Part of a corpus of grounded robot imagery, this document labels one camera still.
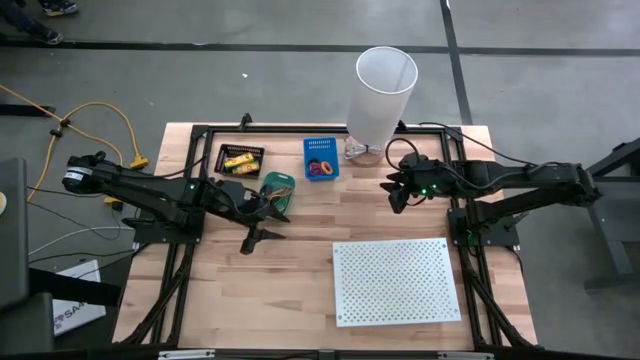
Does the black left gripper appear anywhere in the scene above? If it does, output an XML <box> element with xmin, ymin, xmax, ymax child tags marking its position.
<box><xmin>219</xmin><ymin>178</ymin><xmax>292</xmax><ymax>242</ymax></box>

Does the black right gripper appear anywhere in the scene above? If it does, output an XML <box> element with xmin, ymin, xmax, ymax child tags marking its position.
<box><xmin>379</xmin><ymin>153</ymin><xmax>454</xmax><ymax>201</ymax></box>

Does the yellow-green loop band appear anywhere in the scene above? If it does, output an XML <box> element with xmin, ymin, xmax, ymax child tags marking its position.
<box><xmin>272</xmin><ymin>188</ymin><xmax>294</xmax><ymax>212</ymax></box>

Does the teal plastic bin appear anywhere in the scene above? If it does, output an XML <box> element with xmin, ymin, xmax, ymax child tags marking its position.
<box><xmin>258</xmin><ymin>170</ymin><xmax>297</xmax><ymax>217</ymax></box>

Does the yellow green crayon box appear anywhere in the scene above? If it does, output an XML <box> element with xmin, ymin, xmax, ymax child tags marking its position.
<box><xmin>224</xmin><ymin>153</ymin><xmax>255</xmax><ymax>169</ymax></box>
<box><xmin>230</xmin><ymin>161</ymin><xmax>262</xmax><ymax>176</ymax></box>

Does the black slotted plastic basket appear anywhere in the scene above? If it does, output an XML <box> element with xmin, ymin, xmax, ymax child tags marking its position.
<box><xmin>213</xmin><ymin>142</ymin><xmax>266</xmax><ymax>180</ymax></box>

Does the white perforated metal shelf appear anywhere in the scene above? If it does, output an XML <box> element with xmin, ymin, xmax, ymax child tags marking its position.
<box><xmin>331</xmin><ymin>237</ymin><xmax>463</xmax><ymax>329</ymax></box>

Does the blue slotted plastic basket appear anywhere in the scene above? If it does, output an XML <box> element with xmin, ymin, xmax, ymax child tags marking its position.
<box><xmin>302</xmin><ymin>136</ymin><xmax>341</xmax><ymax>183</ymax></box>

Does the white printed paper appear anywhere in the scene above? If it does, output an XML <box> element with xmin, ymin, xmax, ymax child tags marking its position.
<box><xmin>51</xmin><ymin>258</ymin><xmax>108</xmax><ymax>337</ymax></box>

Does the black side table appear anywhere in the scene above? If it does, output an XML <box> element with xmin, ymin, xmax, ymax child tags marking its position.
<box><xmin>579</xmin><ymin>136</ymin><xmax>640</xmax><ymax>292</ymax></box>

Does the black floor bar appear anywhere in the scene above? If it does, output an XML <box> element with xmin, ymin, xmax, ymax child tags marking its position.
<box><xmin>0</xmin><ymin>103</ymin><xmax>57</xmax><ymax>118</ymax></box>

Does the person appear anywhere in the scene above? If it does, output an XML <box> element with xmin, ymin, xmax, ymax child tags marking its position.
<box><xmin>0</xmin><ymin>0</ymin><xmax>81</xmax><ymax>47</ymax></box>

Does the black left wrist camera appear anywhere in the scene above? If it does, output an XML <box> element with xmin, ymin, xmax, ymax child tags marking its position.
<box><xmin>239</xmin><ymin>234</ymin><xmax>262</xmax><ymax>257</ymax></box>

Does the clear coiled lamp cord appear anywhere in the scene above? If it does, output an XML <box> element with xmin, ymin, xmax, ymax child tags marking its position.
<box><xmin>343</xmin><ymin>138</ymin><xmax>385</xmax><ymax>161</ymax></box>

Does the black aluminium table frame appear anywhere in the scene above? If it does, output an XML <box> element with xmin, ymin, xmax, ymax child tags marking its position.
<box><xmin>117</xmin><ymin>112</ymin><xmax>539</xmax><ymax>351</ymax></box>

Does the black power cable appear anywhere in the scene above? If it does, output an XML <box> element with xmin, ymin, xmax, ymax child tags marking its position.
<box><xmin>417</xmin><ymin>121</ymin><xmax>551</xmax><ymax>169</ymax></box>

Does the yellow extension cable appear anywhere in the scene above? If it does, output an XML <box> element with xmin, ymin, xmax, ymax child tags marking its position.
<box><xmin>0</xmin><ymin>83</ymin><xmax>151</xmax><ymax>211</ymax></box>

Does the silver bracket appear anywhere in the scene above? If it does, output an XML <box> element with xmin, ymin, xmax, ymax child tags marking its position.
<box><xmin>437</xmin><ymin>351</ymin><xmax>495</xmax><ymax>360</ymax></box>
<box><xmin>158</xmin><ymin>349</ymin><xmax>216</xmax><ymax>360</ymax></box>

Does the white floor cable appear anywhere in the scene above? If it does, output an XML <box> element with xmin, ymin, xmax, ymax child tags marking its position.
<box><xmin>27</xmin><ymin>225</ymin><xmax>139</xmax><ymax>257</ymax></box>

